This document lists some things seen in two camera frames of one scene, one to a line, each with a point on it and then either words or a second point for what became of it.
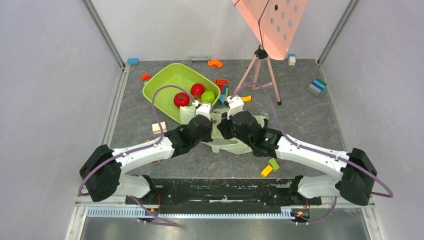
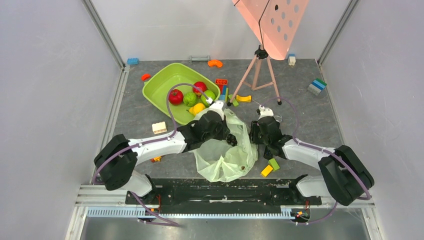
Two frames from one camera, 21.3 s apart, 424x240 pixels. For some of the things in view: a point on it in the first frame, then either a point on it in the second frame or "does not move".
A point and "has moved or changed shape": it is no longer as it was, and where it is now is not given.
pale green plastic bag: [220, 142] has moved or changed shape
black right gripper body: [225, 123] to [255, 133]
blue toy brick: [133, 61] does not move
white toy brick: [156, 128] does not move
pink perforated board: [276, 23] does not move
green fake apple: [207, 96] does not move
